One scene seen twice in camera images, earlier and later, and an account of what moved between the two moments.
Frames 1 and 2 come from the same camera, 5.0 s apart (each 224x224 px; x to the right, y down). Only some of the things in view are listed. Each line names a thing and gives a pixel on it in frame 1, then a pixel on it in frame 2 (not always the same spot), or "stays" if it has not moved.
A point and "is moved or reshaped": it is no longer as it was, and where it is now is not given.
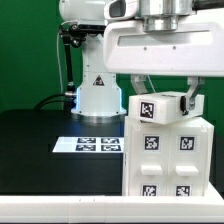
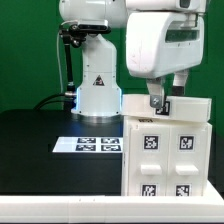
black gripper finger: (187, 103) to (156, 91)
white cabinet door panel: (187, 161) stays
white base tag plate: (89, 145) stays
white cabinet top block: (156, 108) is moved or reshaped
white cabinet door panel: (148, 160) stays
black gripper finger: (137, 81) to (180, 77)
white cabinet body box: (167, 160) stays
